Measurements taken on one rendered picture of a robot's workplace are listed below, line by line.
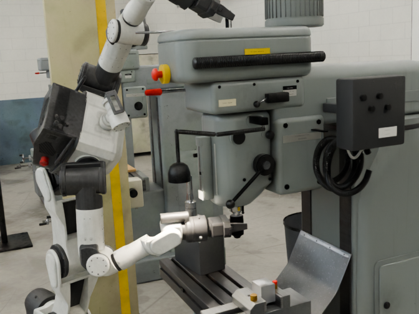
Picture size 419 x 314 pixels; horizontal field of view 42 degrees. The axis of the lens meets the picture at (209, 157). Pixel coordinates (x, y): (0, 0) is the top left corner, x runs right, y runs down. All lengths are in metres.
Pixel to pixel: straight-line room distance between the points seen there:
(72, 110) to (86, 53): 1.50
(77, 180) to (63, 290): 0.65
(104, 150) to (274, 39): 0.68
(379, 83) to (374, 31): 5.98
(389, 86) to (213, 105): 0.52
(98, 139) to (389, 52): 5.87
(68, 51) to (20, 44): 7.30
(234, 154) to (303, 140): 0.25
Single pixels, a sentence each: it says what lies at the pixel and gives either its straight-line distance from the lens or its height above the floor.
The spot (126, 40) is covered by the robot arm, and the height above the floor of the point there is 1.87.
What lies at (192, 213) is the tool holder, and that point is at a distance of 2.29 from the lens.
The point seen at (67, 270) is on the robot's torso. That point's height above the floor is 0.99.
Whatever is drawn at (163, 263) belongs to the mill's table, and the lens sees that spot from 2.39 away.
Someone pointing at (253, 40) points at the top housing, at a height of 1.85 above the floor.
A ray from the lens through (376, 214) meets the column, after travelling 1.98.
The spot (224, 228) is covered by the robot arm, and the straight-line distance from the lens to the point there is 1.82.
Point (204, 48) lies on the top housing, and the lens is 1.62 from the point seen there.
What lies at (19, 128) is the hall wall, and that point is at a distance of 10.69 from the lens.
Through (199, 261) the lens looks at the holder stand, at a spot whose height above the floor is 1.00.
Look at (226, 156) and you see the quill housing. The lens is 1.72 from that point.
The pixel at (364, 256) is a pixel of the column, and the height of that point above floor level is 1.09.
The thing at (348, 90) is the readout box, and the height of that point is 1.69.
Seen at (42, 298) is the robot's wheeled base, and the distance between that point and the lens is 2.68.
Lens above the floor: 1.81
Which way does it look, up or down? 11 degrees down
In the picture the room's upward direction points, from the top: 3 degrees counter-clockwise
